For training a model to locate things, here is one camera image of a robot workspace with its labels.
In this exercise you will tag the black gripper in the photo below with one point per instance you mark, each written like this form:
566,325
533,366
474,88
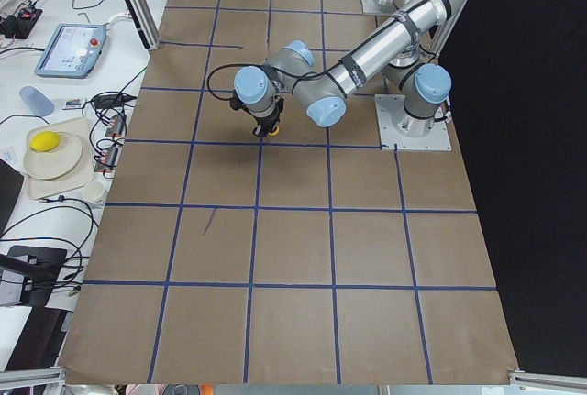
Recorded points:
264,119

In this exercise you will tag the black monitor stand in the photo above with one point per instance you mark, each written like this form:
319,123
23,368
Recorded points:
29,274

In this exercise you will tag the white paper cup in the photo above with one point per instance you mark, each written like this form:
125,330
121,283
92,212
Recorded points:
95,193

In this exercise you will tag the blue teach pendant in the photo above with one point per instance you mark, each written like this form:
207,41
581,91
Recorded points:
72,52

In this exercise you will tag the beige plate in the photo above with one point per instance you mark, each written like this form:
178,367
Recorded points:
53,164

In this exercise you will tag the yellow lemon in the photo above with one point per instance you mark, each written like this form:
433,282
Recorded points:
45,141

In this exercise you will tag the light blue plastic cup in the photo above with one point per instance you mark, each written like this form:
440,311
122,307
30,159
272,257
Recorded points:
36,101

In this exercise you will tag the beige tray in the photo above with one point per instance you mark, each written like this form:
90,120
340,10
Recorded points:
80,175

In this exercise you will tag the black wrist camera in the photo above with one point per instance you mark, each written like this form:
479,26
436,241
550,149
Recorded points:
234,102

